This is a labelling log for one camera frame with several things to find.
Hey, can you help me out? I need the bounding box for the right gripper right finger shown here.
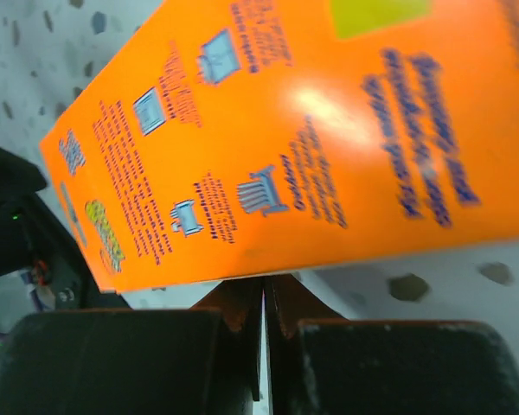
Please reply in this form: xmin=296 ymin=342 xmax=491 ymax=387
xmin=264 ymin=275 xmax=519 ymax=414

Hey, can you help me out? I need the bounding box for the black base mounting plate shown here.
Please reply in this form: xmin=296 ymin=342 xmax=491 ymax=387
xmin=15 ymin=194 xmax=129 ymax=310

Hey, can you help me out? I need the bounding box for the orange sponge box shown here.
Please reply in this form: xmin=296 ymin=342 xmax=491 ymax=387
xmin=41 ymin=1 xmax=519 ymax=292

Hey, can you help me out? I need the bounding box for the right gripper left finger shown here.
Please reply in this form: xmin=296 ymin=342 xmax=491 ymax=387
xmin=0 ymin=278 xmax=263 ymax=414

